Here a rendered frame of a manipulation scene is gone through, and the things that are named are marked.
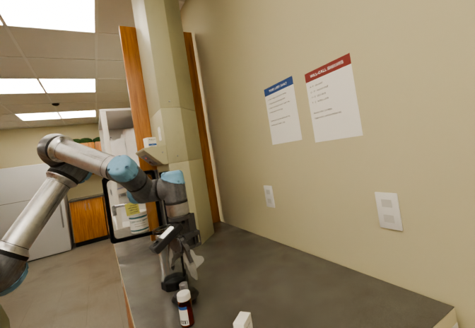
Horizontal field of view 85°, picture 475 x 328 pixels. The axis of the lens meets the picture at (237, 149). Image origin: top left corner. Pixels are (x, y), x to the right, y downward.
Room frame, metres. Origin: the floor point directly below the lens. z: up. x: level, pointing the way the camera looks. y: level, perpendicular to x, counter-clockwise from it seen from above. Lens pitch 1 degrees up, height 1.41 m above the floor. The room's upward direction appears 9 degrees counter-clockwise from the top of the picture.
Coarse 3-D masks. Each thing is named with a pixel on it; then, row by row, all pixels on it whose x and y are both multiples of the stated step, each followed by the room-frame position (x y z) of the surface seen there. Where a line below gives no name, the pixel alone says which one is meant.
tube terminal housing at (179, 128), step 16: (160, 112) 1.38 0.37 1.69; (176, 112) 1.42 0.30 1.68; (192, 112) 1.57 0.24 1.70; (160, 128) 1.42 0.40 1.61; (176, 128) 1.41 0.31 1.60; (192, 128) 1.54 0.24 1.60; (160, 144) 1.47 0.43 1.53; (176, 144) 1.40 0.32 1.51; (192, 144) 1.51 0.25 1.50; (176, 160) 1.40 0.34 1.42; (192, 160) 1.48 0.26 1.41; (192, 176) 1.45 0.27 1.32; (192, 192) 1.43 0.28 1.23; (192, 208) 1.42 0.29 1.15; (208, 208) 1.58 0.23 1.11; (208, 224) 1.55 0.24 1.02
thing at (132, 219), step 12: (108, 192) 1.54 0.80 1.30; (120, 192) 1.57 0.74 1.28; (120, 204) 1.56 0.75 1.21; (132, 204) 1.58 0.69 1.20; (144, 204) 1.61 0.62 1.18; (120, 216) 1.56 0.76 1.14; (132, 216) 1.58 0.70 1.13; (144, 216) 1.60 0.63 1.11; (156, 216) 1.63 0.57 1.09; (120, 228) 1.56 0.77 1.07; (132, 228) 1.58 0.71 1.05; (144, 228) 1.60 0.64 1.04
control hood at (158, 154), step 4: (144, 148) 1.32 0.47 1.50; (148, 148) 1.33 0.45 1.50; (152, 148) 1.34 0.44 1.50; (156, 148) 1.35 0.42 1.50; (160, 148) 1.36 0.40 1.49; (164, 148) 1.37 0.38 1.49; (136, 152) 1.54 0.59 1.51; (140, 152) 1.44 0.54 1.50; (144, 152) 1.37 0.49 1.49; (148, 152) 1.33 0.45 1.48; (152, 152) 1.34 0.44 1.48; (156, 152) 1.35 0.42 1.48; (160, 152) 1.36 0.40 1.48; (164, 152) 1.37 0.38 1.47; (140, 156) 1.57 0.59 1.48; (148, 156) 1.41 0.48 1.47; (152, 156) 1.35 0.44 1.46; (156, 156) 1.35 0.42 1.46; (160, 156) 1.36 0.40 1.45; (164, 156) 1.37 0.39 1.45; (156, 160) 1.39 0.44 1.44; (160, 160) 1.36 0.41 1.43; (164, 160) 1.36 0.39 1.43; (160, 164) 1.41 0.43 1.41; (164, 164) 1.37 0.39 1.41
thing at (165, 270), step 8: (168, 224) 1.06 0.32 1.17; (160, 232) 0.96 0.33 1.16; (160, 256) 0.97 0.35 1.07; (168, 256) 0.97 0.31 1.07; (160, 264) 0.98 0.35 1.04; (168, 264) 0.96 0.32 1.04; (176, 264) 0.97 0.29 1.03; (160, 272) 0.99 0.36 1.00; (168, 272) 0.96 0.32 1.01; (176, 272) 0.97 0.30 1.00; (168, 280) 0.97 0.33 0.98; (176, 280) 0.97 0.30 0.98
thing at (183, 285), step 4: (180, 284) 0.87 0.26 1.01; (184, 284) 0.86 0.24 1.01; (180, 288) 0.86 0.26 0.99; (184, 288) 0.86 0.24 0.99; (188, 288) 0.88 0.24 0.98; (192, 288) 0.89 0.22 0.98; (176, 292) 0.88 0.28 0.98; (192, 292) 0.86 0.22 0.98; (196, 292) 0.87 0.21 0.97; (172, 296) 0.86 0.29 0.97; (176, 296) 0.85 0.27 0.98; (192, 296) 0.85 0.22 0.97; (196, 296) 0.86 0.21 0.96; (172, 300) 0.85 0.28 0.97; (176, 300) 0.84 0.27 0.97; (192, 300) 0.85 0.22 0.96; (176, 304) 0.84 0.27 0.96; (192, 304) 0.85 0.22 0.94
